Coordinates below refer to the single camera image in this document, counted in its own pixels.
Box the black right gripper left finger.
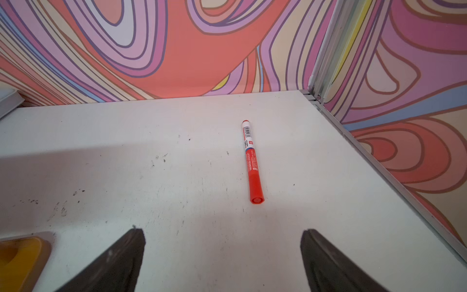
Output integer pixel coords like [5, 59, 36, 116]
[58, 228, 146, 292]

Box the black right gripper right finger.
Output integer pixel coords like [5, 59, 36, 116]
[300, 229, 387, 292]

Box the yellow wooden two-tier shelf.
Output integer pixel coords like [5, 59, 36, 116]
[1, 232, 54, 292]

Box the red whiteboard marker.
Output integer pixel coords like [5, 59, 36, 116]
[242, 120, 265, 204]

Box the white plastic box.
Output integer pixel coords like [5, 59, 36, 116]
[0, 89, 24, 119]

